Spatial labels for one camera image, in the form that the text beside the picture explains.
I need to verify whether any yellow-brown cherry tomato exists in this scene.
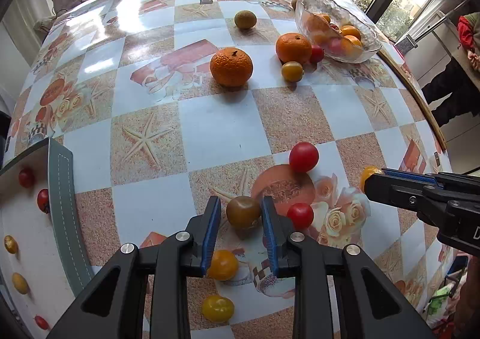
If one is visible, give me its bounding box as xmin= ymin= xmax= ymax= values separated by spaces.
xmin=226 ymin=196 xmax=261 ymax=229

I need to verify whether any red cherry tomato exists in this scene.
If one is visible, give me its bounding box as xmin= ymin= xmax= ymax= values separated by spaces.
xmin=286 ymin=202 xmax=314 ymax=231
xmin=289 ymin=142 xmax=320 ymax=173

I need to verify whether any yellow cherry tomato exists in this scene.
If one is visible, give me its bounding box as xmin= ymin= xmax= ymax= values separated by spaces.
xmin=360 ymin=166 xmax=383 ymax=192

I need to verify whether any person in dark clothes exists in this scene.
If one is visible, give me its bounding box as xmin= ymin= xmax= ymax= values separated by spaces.
xmin=421 ymin=12 xmax=479 ymax=127

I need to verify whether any white tray green rim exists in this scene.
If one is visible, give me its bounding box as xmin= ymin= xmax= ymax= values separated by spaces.
xmin=1 ymin=138 xmax=95 ymax=338

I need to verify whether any orange in bowl front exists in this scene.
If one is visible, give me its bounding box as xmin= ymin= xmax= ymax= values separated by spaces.
xmin=341 ymin=34 xmax=364 ymax=59

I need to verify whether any orange in bowl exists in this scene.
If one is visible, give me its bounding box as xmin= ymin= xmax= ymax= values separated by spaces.
xmin=340 ymin=25 xmax=362 ymax=40
xmin=341 ymin=34 xmax=364 ymax=59

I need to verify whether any glass fruit bowl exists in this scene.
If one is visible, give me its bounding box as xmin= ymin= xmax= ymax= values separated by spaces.
xmin=295 ymin=0 xmax=382 ymax=64

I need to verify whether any red tomato beside orange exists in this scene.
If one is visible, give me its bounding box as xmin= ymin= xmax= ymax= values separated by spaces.
xmin=309 ymin=45 xmax=325 ymax=65

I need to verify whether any olive cherry tomato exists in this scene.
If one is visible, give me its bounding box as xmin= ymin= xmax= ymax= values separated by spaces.
xmin=281 ymin=61 xmax=304 ymax=83

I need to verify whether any orange in bowl right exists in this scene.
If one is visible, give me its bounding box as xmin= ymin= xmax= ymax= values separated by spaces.
xmin=340 ymin=25 xmax=362 ymax=40

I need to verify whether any yellow tomato in tray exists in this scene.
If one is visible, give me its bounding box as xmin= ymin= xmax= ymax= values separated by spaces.
xmin=4 ymin=235 xmax=18 ymax=254

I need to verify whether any red tomato in tray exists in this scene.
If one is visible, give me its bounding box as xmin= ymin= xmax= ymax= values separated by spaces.
xmin=18 ymin=168 xmax=36 ymax=189

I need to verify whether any large orange near bowl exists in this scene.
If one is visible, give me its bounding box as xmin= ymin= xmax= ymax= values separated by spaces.
xmin=275 ymin=33 xmax=312 ymax=65

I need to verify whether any small orange mandarin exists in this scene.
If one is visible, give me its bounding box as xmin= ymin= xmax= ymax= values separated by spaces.
xmin=209 ymin=47 xmax=253 ymax=88

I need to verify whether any long wooden shoehorn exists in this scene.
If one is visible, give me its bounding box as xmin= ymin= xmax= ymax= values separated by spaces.
xmin=292 ymin=0 xmax=449 ymax=153

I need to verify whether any green-brown longan upper left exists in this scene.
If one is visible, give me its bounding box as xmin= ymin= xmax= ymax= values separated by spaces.
xmin=233 ymin=10 xmax=257 ymax=29

